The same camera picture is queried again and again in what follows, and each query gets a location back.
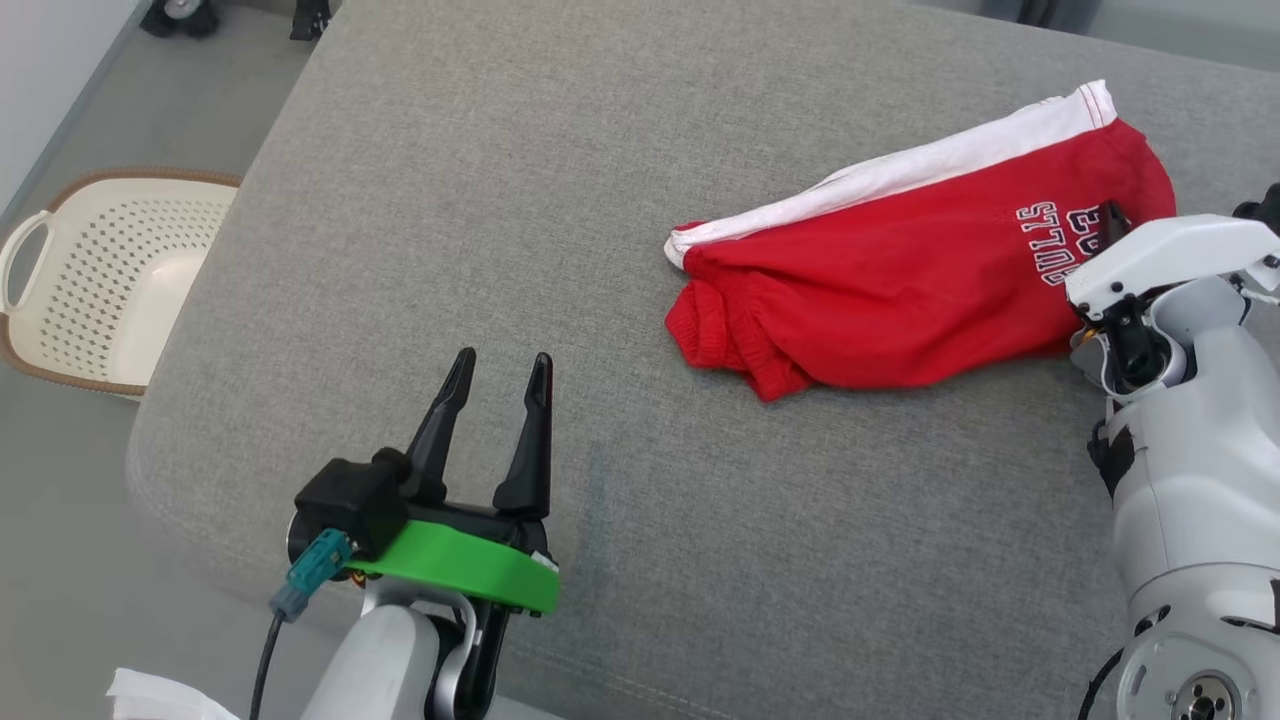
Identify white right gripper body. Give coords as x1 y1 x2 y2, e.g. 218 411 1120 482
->
1065 215 1280 321

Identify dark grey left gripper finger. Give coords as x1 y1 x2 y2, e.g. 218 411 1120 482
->
405 347 478 504
492 352 554 521

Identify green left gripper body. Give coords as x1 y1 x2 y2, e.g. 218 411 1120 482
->
345 503 561 616

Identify red white sports shorts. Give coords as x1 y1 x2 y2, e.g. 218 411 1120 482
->
665 80 1178 401

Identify grey fabric sofa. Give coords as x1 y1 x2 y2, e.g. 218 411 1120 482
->
125 0 1280 720

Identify white paper tag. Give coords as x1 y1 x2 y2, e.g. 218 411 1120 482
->
105 668 241 720

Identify cream perforated laundry basket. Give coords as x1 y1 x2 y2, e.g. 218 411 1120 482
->
0 168 243 401

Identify black caster wheel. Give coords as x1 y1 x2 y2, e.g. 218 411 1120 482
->
140 0 221 39

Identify black cable with teal plug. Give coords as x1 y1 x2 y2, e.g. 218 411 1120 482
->
248 530 353 720
1075 648 1129 720

